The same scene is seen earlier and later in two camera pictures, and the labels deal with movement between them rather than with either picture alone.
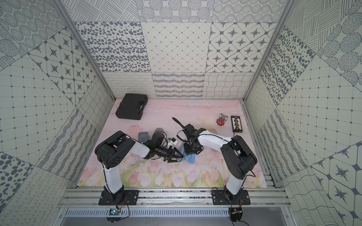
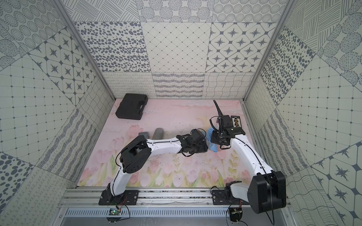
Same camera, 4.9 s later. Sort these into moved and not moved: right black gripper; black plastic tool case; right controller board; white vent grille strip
Moved: right black gripper
Not moved: white vent grille strip; black plastic tool case; right controller board
